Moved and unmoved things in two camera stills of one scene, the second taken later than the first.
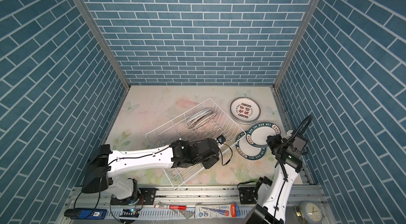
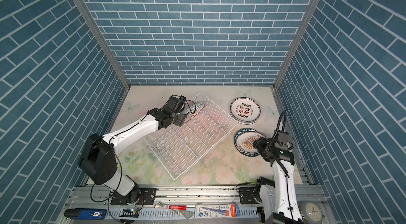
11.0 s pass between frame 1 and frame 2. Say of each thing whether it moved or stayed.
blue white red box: stayed
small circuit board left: stayed
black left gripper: moved
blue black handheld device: stayed
